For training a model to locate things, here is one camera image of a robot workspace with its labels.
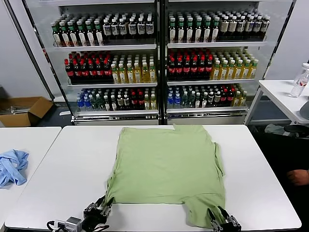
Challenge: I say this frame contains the person's bare hand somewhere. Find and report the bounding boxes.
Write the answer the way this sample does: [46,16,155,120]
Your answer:
[287,169,309,186]

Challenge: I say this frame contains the light green polo shirt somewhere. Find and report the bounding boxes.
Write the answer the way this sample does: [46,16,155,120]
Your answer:
[105,123,227,229]

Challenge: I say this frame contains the grey-green cloth bundle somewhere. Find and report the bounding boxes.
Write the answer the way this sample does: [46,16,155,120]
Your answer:
[265,123,290,135]

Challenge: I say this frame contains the black chair armrest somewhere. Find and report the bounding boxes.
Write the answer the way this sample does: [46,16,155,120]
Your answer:
[283,124,309,138]

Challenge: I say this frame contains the open glass cabinet door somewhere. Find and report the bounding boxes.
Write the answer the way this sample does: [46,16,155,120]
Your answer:
[263,0,299,80]
[4,0,74,116]

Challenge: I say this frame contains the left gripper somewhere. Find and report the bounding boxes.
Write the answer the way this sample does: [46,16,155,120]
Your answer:
[83,196,114,227]

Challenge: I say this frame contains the beverage display cabinet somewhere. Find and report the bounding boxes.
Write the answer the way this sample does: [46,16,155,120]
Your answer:
[38,0,162,126]
[161,0,273,126]

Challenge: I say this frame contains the grey rounded object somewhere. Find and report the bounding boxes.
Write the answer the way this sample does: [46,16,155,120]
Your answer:
[299,100,309,119]

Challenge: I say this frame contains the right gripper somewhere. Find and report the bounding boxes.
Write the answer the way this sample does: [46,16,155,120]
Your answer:
[207,205,242,232]

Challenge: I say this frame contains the white side table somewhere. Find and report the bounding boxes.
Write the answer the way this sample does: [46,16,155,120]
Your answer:
[246,79,309,126]

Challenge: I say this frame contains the clear plastic water bottle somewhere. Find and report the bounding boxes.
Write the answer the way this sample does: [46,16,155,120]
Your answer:
[290,63,309,98]

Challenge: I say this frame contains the green-cap dark tea bottle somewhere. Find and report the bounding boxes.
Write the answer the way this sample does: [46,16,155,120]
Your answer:
[68,21,78,47]
[194,17,203,43]
[85,20,96,46]
[76,20,87,46]
[93,19,105,46]
[59,21,70,47]
[169,17,177,44]
[52,22,61,47]
[177,17,186,44]
[203,16,212,43]
[211,16,221,42]
[185,17,195,44]

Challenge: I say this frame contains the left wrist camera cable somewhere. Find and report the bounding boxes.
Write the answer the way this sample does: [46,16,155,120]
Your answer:
[46,219,66,232]

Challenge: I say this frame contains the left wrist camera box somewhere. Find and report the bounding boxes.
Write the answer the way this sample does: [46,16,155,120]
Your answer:
[64,217,83,230]

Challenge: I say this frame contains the silver metal rods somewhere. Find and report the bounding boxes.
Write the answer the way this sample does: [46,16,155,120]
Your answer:
[0,105,32,114]

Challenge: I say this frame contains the crumpled light blue shirt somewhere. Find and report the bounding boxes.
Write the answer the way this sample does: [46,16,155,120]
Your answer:
[0,149,29,189]

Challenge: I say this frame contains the brown cardboard box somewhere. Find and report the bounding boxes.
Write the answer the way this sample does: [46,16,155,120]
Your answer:
[0,96,54,128]

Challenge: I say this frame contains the beige-label drink bottle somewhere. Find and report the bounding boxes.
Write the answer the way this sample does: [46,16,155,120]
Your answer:
[220,14,229,33]
[228,14,238,33]

